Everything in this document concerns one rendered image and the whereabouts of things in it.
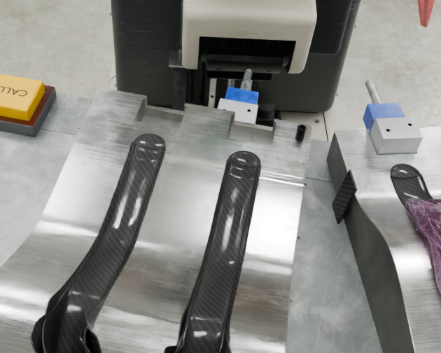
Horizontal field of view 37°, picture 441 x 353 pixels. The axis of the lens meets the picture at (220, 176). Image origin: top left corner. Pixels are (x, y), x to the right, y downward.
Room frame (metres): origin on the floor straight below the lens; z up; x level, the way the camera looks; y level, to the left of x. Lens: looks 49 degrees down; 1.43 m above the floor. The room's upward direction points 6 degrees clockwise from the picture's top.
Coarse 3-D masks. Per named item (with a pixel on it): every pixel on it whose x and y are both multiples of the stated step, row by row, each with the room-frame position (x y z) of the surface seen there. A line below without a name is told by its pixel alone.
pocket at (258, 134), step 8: (232, 120) 0.57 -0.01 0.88; (232, 128) 0.57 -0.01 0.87; (240, 128) 0.57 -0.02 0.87; (248, 128) 0.56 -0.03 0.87; (256, 128) 0.56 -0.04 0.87; (264, 128) 0.56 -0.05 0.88; (272, 128) 0.57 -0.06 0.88; (232, 136) 0.56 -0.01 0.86; (240, 136) 0.56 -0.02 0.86; (248, 136) 0.56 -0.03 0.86; (256, 136) 0.56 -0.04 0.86; (264, 136) 0.56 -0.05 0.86; (272, 136) 0.56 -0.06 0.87
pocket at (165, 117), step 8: (144, 104) 0.58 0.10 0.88; (144, 112) 0.58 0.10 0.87; (152, 112) 0.58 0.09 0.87; (160, 112) 0.58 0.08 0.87; (168, 112) 0.57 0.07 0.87; (176, 112) 0.58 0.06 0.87; (184, 112) 0.57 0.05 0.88; (136, 120) 0.55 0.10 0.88; (144, 120) 0.57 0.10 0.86; (152, 120) 0.57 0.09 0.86; (160, 120) 0.57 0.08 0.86; (168, 120) 0.57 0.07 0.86; (176, 120) 0.57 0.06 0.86; (176, 128) 0.56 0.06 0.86
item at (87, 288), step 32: (128, 160) 0.48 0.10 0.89; (160, 160) 0.48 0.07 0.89; (256, 160) 0.50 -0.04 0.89; (128, 192) 0.44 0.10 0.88; (224, 192) 0.45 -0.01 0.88; (256, 192) 0.45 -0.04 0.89; (128, 224) 0.40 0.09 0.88; (224, 224) 0.41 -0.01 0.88; (96, 256) 0.35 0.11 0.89; (128, 256) 0.35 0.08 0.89; (224, 256) 0.37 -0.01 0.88; (64, 288) 0.29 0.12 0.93; (96, 288) 0.30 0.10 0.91; (224, 288) 0.33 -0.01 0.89; (64, 320) 0.27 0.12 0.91; (192, 320) 0.28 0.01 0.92; (224, 320) 0.28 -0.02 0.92; (64, 352) 0.25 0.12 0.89; (96, 352) 0.23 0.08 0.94; (192, 352) 0.25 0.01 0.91; (224, 352) 0.24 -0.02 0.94
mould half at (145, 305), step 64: (128, 128) 0.53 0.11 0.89; (192, 128) 0.54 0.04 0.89; (64, 192) 0.43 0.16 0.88; (192, 192) 0.45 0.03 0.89; (64, 256) 0.34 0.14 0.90; (192, 256) 0.36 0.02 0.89; (256, 256) 0.37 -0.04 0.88; (0, 320) 0.25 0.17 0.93; (128, 320) 0.26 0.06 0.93; (256, 320) 0.28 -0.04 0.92
